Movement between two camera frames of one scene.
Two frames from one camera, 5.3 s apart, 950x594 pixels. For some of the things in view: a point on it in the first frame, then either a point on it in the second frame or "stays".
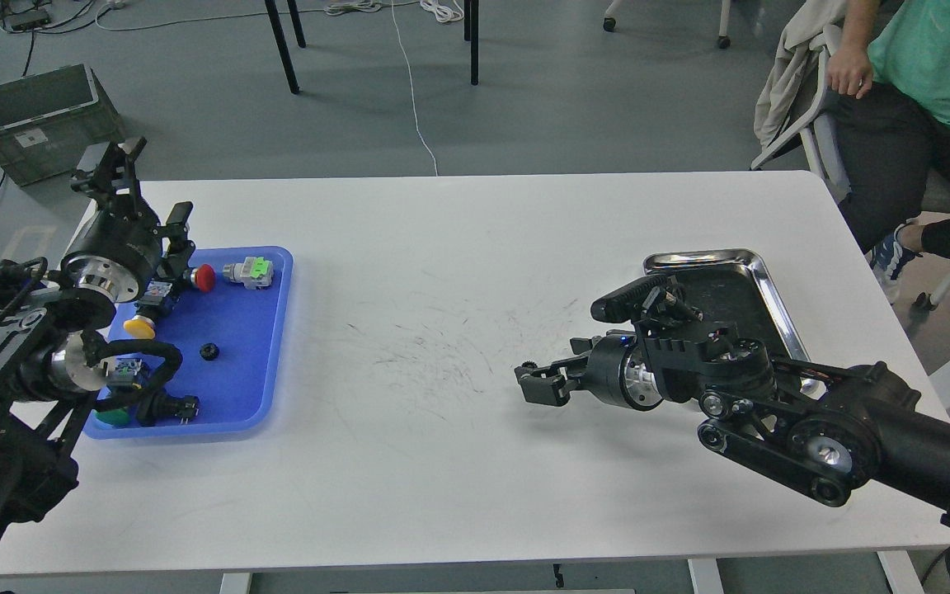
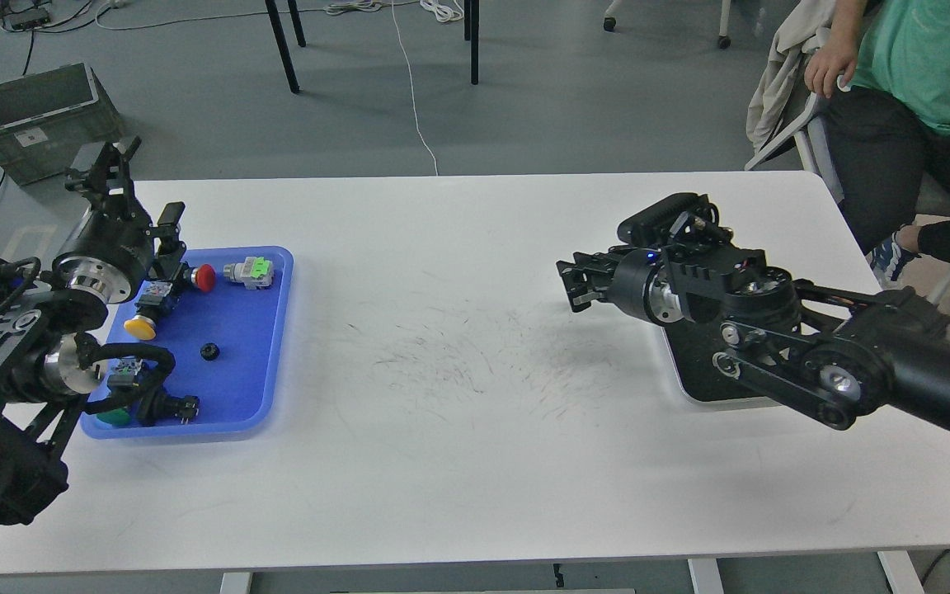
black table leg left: [281, 42] stays
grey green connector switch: [255, 272] stays
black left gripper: [116, 254] stays
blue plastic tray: [229, 326] stays
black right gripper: [614, 372] to [641, 280]
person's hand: [849, 69] to [835, 60]
